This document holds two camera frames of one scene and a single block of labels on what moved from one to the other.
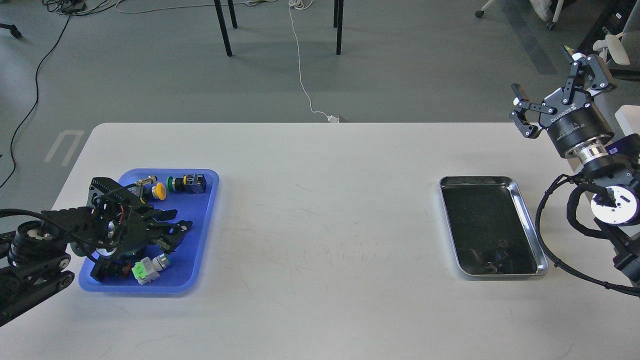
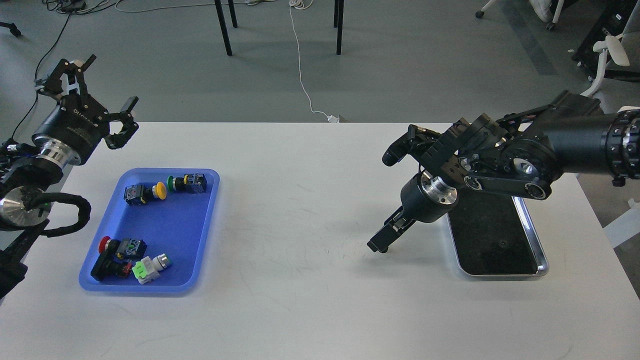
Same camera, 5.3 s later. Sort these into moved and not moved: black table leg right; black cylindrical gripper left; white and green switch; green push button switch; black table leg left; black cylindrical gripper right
Moved: black cylindrical gripper right; black cylindrical gripper left
Not moved: black table leg left; black table leg right; white and green switch; green push button switch
